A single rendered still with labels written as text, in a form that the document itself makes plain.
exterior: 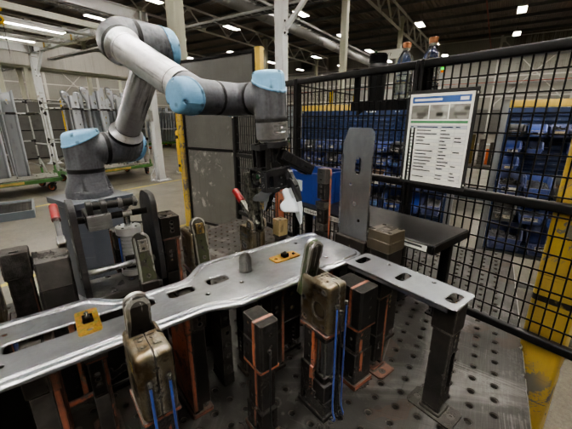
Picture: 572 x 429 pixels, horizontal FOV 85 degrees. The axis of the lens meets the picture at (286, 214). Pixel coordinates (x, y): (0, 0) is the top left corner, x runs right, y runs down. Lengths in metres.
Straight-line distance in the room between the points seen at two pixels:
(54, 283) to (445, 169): 1.11
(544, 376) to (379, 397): 0.56
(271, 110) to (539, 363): 1.06
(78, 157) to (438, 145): 1.19
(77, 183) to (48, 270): 0.50
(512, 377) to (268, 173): 0.85
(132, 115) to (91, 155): 0.20
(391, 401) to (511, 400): 0.30
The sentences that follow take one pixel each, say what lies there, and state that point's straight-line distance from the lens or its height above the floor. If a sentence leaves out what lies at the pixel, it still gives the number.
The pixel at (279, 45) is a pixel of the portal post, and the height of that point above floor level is 2.48.
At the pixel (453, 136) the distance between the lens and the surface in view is 1.13.
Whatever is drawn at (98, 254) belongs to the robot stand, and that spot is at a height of 0.91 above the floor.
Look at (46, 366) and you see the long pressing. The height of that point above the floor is 1.00.
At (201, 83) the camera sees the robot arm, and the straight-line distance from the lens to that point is 0.73.
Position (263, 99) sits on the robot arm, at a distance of 0.73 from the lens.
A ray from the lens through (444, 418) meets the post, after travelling 0.93.
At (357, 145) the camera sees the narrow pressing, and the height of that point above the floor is 1.29.
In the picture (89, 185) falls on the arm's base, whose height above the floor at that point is 1.15.
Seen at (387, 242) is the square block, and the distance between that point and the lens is 0.92.
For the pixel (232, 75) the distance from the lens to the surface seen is 3.40.
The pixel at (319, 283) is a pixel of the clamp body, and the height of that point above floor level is 1.04.
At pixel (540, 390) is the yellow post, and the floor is 0.58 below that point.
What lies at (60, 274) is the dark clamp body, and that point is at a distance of 0.84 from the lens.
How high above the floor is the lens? 1.36
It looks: 17 degrees down
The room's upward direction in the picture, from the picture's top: straight up
